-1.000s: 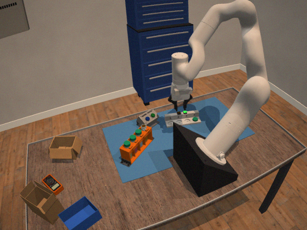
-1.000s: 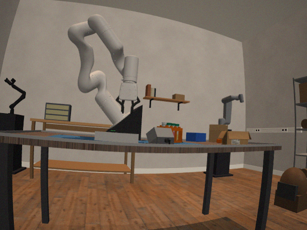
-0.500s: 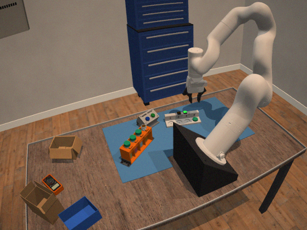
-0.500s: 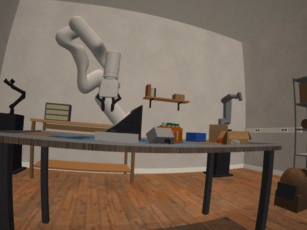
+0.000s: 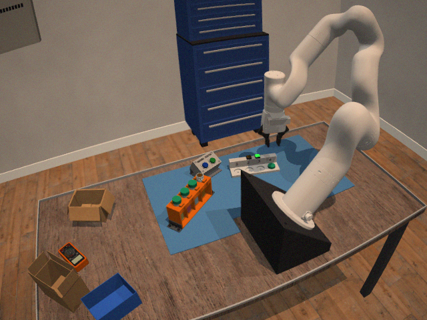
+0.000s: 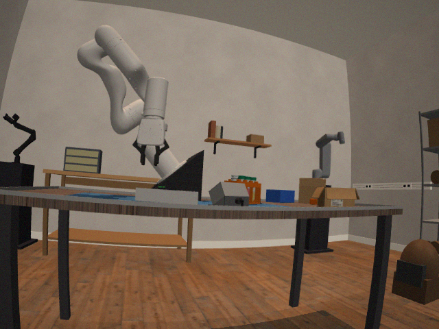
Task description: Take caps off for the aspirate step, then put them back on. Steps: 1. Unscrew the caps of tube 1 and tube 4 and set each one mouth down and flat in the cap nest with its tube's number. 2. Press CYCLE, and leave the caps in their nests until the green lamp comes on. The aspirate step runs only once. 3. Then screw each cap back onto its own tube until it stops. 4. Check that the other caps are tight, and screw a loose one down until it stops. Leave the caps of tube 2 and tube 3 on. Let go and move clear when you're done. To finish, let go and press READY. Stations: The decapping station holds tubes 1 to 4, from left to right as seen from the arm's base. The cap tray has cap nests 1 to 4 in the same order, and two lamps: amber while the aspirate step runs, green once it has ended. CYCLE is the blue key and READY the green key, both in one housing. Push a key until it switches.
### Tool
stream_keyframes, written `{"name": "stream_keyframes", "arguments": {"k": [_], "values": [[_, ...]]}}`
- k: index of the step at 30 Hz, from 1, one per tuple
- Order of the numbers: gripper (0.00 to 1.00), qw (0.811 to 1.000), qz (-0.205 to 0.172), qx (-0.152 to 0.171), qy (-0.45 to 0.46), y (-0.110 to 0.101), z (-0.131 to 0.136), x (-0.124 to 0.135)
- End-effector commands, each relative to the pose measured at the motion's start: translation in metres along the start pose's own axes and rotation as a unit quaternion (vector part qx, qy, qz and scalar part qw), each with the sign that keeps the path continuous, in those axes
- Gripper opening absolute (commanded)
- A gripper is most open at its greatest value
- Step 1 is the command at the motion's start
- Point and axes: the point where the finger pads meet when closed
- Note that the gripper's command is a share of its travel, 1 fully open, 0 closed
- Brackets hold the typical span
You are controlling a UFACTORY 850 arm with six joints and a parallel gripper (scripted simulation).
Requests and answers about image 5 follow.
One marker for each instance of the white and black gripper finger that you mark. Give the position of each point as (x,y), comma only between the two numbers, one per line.
(279,136)
(266,136)

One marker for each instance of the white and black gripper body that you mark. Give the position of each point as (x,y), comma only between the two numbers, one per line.
(270,129)

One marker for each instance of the blue open bin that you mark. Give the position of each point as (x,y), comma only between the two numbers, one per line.
(112,300)

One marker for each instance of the white key housing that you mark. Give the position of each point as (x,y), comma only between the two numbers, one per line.
(207,164)

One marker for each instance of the orange digital multimeter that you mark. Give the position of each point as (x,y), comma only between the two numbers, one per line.
(73,256)

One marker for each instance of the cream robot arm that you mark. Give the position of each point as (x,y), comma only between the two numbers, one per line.
(354,125)

